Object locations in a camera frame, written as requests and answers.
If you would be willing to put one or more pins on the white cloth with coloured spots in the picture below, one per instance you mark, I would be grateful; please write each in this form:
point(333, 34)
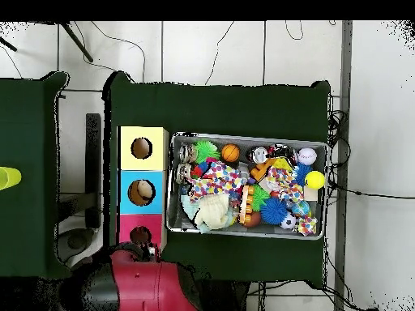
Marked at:
point(217, 181)
point(285, 183)
point(305, 225)

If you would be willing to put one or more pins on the cream knitted cloth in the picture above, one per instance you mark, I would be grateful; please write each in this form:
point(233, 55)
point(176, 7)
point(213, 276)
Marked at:
point(212, 212)

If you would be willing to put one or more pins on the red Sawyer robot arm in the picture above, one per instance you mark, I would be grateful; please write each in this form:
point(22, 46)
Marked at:
point(146, 285)

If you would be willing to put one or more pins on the wooden box with three holes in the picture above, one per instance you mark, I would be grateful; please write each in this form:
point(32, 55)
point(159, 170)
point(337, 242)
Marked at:
point(142, 162)

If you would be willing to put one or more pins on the green spiky rubber ball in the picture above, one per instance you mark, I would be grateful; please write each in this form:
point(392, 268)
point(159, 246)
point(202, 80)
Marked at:
point(206, 150)

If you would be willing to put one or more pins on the orange toy basketball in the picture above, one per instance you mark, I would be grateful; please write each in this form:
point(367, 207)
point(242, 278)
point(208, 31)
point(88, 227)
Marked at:
point(230, 153)

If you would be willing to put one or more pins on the light blue waffle cloth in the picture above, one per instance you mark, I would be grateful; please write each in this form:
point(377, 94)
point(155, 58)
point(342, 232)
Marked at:
point(186, 205)

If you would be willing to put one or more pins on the blue spiky rubber ball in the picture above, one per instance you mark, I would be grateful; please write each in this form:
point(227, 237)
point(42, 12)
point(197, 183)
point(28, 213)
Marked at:
point(274, 210)

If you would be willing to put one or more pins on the white toy baseball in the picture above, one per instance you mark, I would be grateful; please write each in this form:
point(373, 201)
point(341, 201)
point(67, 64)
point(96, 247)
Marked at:
point(307, 156)

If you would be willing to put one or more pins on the yellow plastic ball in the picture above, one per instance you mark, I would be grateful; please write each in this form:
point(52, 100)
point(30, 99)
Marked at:
point(314, 180)

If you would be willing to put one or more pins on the black upright panel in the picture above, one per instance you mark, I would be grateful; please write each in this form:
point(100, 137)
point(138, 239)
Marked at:
point(93, 162)

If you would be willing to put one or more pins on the black round floor base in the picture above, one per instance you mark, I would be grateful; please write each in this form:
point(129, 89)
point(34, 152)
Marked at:
point(76, 241)

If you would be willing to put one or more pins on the black tripod leg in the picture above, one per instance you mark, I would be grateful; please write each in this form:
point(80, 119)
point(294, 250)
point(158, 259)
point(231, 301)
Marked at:
point(77, 43)
point(8, 44)

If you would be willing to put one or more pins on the dark green side table cloth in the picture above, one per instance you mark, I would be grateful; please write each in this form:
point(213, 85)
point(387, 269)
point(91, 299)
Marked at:
point(26, 129)

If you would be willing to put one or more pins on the yellow-green plastic cup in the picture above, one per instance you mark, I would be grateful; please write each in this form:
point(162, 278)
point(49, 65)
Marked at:
point(9, 177)

